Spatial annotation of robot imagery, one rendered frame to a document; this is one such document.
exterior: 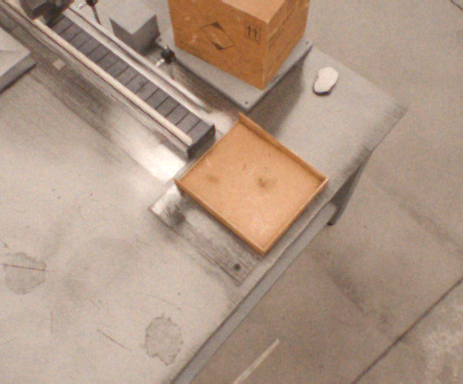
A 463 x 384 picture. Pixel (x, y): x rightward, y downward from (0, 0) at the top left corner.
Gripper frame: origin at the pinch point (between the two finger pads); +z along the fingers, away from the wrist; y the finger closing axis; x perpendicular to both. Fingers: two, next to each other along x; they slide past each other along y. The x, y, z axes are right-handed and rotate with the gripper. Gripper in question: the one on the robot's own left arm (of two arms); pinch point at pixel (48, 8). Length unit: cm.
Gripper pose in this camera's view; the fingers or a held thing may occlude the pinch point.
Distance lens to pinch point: 165.9
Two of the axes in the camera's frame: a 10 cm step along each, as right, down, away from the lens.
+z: -4.6, -0.6, 8.8
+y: -6.5, 7.0, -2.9
